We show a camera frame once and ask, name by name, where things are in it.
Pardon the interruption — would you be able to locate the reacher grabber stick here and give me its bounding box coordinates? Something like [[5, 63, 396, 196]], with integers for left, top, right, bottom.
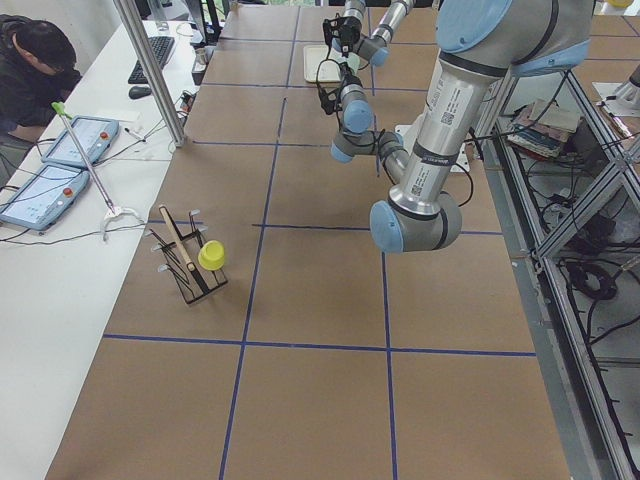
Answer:
[[51, 102, 144, 242]]

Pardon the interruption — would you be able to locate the cream bear serving tray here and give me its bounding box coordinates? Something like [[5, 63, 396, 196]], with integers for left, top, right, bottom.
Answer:
[[303, 44, 348, 84]]

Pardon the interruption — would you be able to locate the black computer mouse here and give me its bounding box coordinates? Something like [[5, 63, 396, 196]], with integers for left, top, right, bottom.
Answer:
[[128, 85, 152, 100]]

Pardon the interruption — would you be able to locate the yellow cup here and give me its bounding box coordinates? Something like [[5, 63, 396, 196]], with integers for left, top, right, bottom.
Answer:
[[198, 240, 226, 271]]

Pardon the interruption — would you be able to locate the black keyboard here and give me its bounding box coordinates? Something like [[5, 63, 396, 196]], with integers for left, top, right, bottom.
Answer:
[[127, 35, 176, 85]]

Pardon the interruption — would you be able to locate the teach pendant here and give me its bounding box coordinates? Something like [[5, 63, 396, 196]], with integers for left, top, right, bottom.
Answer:
[[41, 116, 119, 169], [1, 162, 90, 231]]

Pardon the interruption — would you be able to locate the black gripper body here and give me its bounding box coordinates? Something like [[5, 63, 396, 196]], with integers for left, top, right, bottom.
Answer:
[[339, 62, 361, 98], [337, 17, 360, 54]]

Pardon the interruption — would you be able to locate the aluminium frame rack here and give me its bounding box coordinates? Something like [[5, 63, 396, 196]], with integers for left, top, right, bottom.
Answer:
[[486, 74, 639, 479]]

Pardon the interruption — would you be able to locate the lower teach pendant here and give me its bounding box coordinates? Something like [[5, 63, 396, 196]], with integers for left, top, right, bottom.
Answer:
[[1, 162, 90, 231]]

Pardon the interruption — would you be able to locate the light green cup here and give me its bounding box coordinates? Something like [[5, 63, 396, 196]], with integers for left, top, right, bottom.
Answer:
[[347, 52, 361, 72]]

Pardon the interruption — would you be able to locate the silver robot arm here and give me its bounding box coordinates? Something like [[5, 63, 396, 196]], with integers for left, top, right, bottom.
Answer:
[[323, 0, 441, 66], [323, 1, 595, 253]]

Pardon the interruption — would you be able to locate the person in black jacket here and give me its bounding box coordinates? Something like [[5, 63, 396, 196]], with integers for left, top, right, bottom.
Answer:
[[1, 14, 81, 143]]

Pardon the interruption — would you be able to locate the black wire cup rack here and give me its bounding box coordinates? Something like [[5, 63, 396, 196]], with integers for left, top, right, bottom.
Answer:
[[145, 204, 229, 305]]

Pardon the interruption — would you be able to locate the upper teach pendant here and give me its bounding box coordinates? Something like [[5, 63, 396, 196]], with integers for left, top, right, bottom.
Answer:
[[41, 116, 119, 169]]

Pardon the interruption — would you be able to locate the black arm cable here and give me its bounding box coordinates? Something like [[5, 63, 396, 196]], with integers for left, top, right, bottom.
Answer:
[[315, 55, 351, 114]]

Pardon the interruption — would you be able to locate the aluminium frame post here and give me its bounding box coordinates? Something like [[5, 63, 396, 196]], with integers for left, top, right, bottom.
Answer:
[[114, 0, 185, 148]]

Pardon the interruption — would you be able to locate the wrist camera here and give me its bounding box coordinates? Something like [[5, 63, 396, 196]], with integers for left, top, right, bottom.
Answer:
[[322, 16, 344, 51], [317, 85, 342, 115]]

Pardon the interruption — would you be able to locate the metal cup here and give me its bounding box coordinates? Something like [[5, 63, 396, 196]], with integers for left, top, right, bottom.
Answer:
[[193, 48, 208, 74]]

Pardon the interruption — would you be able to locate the white side table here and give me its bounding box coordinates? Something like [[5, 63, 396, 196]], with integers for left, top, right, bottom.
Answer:
[[0, 19, 216, 480]]

